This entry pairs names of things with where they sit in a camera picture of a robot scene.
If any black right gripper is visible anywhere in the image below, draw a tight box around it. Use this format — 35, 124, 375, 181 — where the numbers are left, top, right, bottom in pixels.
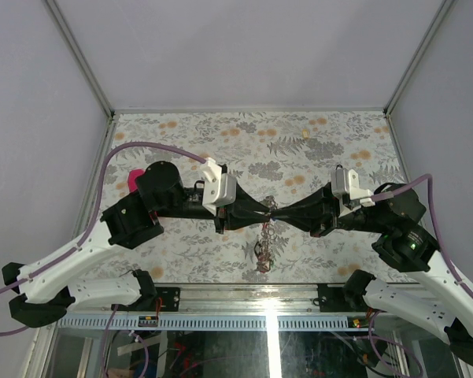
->
269, 180, 389, 236

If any large metal keyring with keys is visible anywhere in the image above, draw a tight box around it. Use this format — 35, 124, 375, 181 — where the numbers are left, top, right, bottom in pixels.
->
253, 195, 277, 274

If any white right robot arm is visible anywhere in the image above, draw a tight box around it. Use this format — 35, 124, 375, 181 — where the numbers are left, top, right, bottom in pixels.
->
272, 183, 473, 366

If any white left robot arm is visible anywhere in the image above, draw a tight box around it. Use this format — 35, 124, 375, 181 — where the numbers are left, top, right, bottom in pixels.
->
2, 159, 270, 328

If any crumpled pink cloth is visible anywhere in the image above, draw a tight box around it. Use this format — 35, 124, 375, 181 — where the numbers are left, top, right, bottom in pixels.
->
127, 169, 145, 193

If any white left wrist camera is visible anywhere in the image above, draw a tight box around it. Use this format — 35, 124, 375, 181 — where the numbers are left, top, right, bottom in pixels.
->
200, 157, 237, 216

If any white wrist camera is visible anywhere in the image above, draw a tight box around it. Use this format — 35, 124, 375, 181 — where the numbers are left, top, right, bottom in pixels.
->
200, 157, 237, 216
331, 168, 375, 217

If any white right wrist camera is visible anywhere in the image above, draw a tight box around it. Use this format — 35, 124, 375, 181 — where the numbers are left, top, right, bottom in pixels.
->
331, 168, 375, 217

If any aluminium front rail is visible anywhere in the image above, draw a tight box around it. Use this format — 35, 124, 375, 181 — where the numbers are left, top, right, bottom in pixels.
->
57, 284, 368, 332

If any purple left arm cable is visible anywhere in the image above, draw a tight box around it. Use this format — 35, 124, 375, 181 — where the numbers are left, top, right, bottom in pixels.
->
0, 142, 208, 378

